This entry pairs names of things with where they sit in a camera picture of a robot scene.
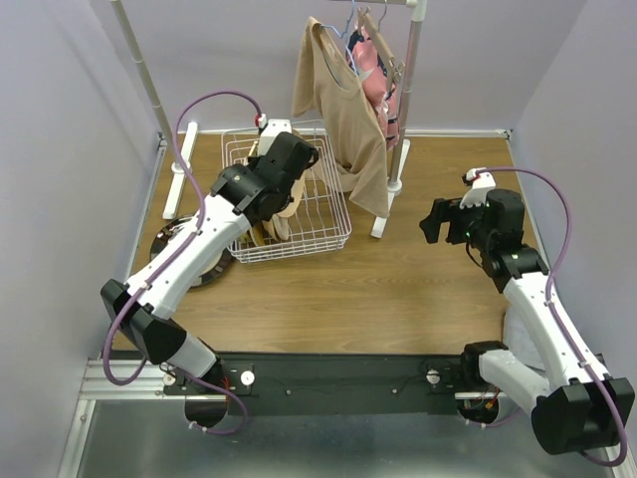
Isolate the grey folded cloth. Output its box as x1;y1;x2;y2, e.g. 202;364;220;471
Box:
503;306;545;372

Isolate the pink patterned garment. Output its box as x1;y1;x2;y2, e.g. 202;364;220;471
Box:
346;27;399;150

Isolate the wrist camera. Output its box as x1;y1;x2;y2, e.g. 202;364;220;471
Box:
255;114;292;156
460;168;496;209

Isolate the beige t-shirt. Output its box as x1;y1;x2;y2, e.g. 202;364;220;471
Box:
292;17;389;218

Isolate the black rimmed striped plate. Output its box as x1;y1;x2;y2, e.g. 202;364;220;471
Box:
149;215;233;288

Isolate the green yellow woven mat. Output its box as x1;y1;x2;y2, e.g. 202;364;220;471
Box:
243;141;263;248

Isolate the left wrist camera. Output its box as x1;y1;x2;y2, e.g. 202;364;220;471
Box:
255;114;292;156

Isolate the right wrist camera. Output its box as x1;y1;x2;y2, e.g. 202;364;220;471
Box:
460;168;496;209

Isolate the bird pattern plate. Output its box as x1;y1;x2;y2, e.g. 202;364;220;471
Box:
277;129;319;218
262;221;279;242

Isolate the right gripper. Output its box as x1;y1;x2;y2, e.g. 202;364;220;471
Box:
419;192;495;251

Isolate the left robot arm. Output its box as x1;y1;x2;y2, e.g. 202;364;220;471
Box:
101;131;319;393

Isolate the wooden clip hanger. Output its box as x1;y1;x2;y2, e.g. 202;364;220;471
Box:
356;1;405;88

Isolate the white wire dish rack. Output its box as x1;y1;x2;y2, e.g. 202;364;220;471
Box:
221;119;351;263

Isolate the blue wire hanger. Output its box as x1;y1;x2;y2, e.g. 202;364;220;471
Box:
318;0;359;77

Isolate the white leaf pattern plate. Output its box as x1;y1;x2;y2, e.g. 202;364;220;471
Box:
272;214;291;242

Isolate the white clothes rack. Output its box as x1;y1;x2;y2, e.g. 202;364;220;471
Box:
111;1;428;208

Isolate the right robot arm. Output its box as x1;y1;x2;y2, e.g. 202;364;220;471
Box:
419;189;635;455

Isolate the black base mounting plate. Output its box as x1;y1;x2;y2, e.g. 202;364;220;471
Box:
163;343;519;418

